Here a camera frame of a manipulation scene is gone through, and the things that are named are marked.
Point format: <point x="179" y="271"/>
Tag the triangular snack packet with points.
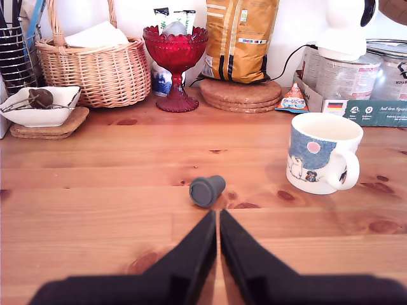
<point x="292" y="101"/>

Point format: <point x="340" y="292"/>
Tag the white folded cloth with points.
<point x="95" y="35"/>

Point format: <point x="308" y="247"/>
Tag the metal tea strainer tongs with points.
<point x="39" y="97"/>

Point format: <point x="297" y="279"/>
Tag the blue stick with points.
<point x="34" y="19"/>

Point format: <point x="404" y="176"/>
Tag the black utensils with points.
<point x="9" y="47"/>

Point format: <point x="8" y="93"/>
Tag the white dome security camera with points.
<point x="343" y="28"/>

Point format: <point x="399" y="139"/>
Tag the black-topped white sachet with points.
<point x="161" y="19"/>

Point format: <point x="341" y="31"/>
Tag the red glass goblet bowl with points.
<point x="175" y="51"/>

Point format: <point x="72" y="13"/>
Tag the pet food tin can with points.
<point x="392" y="79"/>
<point x="346" y="77"/>

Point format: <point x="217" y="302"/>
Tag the blue and white illustrated mug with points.
<point x="313" y="149"/>

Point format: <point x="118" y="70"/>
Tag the square cork coaster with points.
<point x="76" y="119"/>
<point x="38" y="136"/>

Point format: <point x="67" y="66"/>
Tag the green and white cardboard tray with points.
<point x="375" y="112"/>

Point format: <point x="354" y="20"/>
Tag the pale round packet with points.
<point x="174" y="28"/>

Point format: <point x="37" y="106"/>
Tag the grey coffee capsule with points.
<point x="203" y="192"/>

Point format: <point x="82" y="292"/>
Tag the white square ceramic bowl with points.
<point x="38" y="116"/>

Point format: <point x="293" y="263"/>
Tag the blue and white ceramic vase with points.
<point x="160" y="82"/>

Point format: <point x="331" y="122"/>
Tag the green and white sachet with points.
<point x="190" y="20"/>
<point x="179" y="16"/>

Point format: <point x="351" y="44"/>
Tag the yellow coffee bag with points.
<point x="238" y="38"/>

